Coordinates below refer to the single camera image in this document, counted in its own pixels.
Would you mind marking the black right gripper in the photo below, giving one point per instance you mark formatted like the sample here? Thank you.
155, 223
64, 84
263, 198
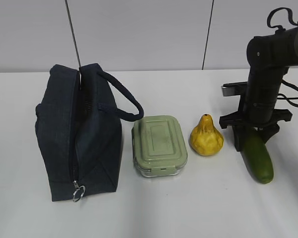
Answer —
255, 111

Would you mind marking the green cucumber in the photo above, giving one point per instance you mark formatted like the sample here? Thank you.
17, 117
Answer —
257, 158

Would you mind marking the yellow pear shaped gourd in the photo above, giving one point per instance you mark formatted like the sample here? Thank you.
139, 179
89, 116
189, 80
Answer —
205, 139

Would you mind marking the green lid glass container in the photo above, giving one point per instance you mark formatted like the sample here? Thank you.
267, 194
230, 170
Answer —
159, 149

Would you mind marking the dark blue lunch bag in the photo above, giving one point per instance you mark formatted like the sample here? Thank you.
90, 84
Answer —
79, 130

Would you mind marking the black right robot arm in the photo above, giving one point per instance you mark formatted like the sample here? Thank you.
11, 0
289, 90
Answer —
269, 58

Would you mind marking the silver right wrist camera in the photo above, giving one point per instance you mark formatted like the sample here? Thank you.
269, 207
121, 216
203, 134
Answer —
234, 89

